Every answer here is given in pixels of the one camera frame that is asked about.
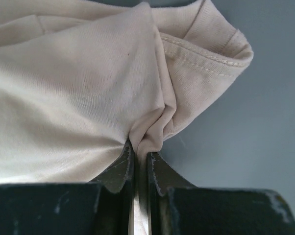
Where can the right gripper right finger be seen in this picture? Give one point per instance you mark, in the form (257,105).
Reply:
(177,207)

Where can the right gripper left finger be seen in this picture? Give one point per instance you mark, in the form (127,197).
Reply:
(103,206)

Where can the beige t-shirt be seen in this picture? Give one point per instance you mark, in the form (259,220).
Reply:
(79,78)

